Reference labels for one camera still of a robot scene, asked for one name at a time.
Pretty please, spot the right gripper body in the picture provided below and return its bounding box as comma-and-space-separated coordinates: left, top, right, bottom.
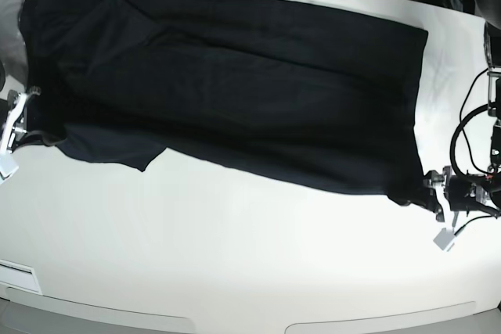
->
1, 86, 41, 154

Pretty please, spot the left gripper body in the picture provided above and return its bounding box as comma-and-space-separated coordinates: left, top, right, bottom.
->
423, 167, 500, 228

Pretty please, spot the black T-shirt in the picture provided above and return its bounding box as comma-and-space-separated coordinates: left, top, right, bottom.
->
20, 0, 428, 206

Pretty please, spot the white label on table edge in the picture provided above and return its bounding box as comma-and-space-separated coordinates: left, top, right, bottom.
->
0, 260, 42, 295

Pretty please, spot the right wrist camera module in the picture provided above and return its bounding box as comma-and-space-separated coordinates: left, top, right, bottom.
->
0, 153, 19, 184

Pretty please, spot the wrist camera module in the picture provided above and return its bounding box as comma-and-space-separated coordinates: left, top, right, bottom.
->
0, 153, 19, 184
433, 228, 458, 252

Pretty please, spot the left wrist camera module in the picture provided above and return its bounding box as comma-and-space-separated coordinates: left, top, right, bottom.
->
433, 228, 458, 252

